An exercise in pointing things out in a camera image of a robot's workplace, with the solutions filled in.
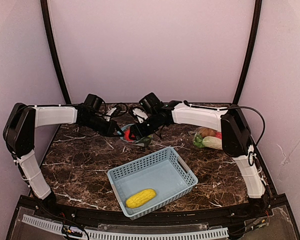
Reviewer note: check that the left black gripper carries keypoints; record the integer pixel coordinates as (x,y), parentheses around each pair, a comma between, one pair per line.
(110,127)

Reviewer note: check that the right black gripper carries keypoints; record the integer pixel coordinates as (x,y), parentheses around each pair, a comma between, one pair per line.
(140,128)

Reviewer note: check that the green round fruit toy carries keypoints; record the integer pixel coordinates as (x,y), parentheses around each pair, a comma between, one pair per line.
(145,141)

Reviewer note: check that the clear zip bag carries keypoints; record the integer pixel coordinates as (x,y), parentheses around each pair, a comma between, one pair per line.
(192,133)
(133,143)

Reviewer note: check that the red raspberry toy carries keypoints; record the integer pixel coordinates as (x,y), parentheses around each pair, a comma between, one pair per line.
(128,136)

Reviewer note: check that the light blue plastic basket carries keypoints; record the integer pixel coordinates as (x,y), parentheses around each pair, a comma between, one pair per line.
(163,171)

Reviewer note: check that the green cucumber toy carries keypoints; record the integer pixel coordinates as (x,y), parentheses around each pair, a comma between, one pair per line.
(198,141)

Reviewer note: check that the clear zip top bag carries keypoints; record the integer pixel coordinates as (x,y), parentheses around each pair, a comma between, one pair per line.
(192,133)

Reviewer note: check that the brown potato toy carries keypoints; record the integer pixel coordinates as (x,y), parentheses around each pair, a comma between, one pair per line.
(207,132)

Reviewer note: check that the white bitter gourd toy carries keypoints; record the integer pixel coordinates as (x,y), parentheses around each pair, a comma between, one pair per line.
(212,142)

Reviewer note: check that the red apple toy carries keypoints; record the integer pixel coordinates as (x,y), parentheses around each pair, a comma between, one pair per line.
(218,135)

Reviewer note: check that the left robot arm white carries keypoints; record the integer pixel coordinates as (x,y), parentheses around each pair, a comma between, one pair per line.
(26,123)

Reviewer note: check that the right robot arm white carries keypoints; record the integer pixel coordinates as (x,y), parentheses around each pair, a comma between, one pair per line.
(236,141)

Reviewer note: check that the yellow corn toy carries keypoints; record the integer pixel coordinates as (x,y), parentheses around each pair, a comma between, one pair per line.
(139,199)

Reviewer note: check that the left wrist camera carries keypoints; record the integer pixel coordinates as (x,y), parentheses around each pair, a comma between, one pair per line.
(114,112)

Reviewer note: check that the black aluminium frame rail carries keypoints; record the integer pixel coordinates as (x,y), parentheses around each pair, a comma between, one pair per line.
(228,216)

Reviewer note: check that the grey slotted cable duct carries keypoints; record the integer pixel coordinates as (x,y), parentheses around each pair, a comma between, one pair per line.
(111,232)

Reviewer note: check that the left black frame post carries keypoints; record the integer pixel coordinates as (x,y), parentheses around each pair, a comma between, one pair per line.
(53,51)

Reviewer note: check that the black frame post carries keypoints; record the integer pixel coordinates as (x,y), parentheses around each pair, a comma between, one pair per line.
(53,51)
(249,51)

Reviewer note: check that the right black frame post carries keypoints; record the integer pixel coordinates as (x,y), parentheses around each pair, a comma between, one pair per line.
(249,51)

